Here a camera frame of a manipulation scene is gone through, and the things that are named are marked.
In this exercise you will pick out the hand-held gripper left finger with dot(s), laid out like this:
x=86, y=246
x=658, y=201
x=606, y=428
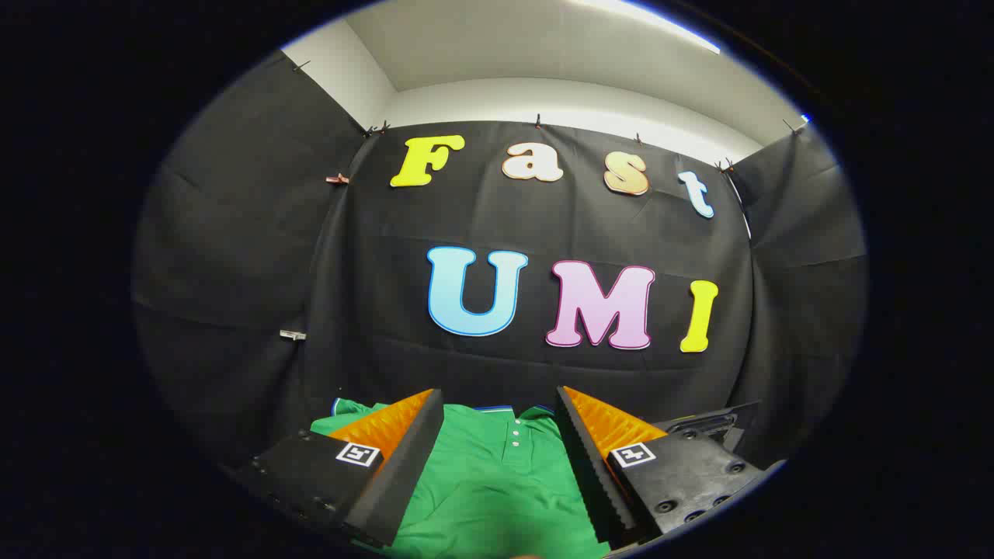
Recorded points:
x=404, y=458

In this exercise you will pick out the black backdrop cloth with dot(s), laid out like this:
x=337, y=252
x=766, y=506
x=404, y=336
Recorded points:
x=543, y=373

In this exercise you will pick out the white clip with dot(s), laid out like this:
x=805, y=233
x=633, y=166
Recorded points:
x=293, y=335

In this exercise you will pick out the green polo shirt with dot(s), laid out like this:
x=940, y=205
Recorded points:
x=497, y=497

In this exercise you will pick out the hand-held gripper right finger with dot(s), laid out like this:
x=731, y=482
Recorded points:
x=586, y=466

